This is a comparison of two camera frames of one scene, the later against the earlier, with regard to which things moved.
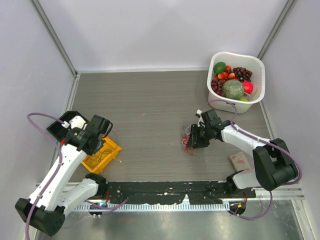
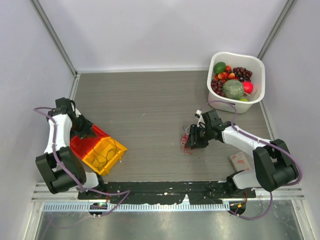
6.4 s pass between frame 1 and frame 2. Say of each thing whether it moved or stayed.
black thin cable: moved
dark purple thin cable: moved
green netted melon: stayed
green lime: stayed
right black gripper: stayed
